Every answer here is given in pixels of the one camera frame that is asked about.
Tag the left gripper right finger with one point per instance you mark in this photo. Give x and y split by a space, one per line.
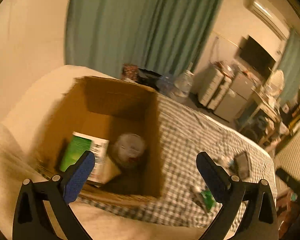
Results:
259 220

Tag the white air conditioner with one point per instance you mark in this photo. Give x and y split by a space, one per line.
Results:
269 19

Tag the black wall television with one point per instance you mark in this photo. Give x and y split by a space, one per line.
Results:
257 57

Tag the grey mini fridge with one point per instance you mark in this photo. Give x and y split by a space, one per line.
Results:
235 98

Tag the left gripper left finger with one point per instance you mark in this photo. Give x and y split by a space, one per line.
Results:
31 220

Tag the green white paper box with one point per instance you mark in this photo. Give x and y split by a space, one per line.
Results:
80 143

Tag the brown patterned bag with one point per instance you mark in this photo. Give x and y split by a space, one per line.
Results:
130 71

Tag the green curtain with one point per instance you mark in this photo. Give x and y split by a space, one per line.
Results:
165 36

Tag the brown cardboard box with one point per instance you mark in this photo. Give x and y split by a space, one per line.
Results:
107 108

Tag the white round fan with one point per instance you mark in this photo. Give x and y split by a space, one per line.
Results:
275 84

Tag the round grey lidded container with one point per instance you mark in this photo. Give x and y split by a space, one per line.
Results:
128 150

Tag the green small packet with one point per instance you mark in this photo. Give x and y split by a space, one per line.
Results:
204 197

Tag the white drawer cabinet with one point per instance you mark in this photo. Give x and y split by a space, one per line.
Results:
214 87

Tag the clear water jug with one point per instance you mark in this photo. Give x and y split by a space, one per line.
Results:
183 84

